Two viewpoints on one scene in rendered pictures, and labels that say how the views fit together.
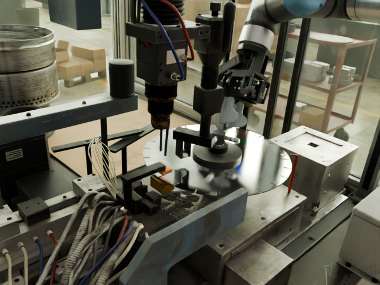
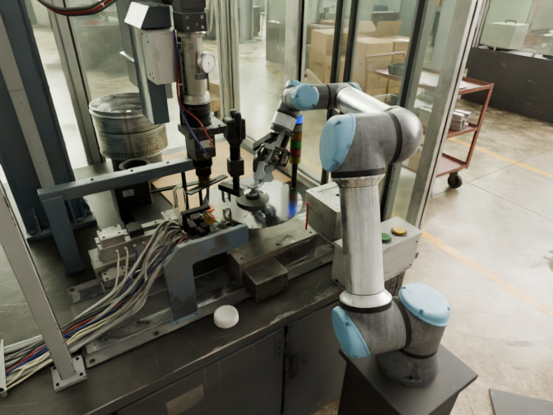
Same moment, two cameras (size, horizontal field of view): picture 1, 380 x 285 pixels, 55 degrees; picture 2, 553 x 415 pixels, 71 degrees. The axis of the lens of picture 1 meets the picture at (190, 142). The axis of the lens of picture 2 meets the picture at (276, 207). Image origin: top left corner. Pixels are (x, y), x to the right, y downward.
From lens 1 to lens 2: 57 cm
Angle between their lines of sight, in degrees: 11
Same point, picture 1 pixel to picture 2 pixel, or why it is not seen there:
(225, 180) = (248, 218)
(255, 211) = (275, 240)
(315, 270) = (312, 282)
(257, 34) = (281, 118)
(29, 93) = (143, 147)
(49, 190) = (149, 217)
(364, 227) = (340, 254)
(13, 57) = (132, 123)
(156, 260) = (183, 258)
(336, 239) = not seen: hidden behind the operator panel
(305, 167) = (327, 212)
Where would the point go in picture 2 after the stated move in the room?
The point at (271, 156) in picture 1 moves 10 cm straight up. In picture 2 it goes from (290, 203) to (290, 176)
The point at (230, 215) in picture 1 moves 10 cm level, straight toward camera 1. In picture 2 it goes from (235, 239) to (219, 260)
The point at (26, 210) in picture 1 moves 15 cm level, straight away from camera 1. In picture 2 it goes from (130, 229) to (130, 205)
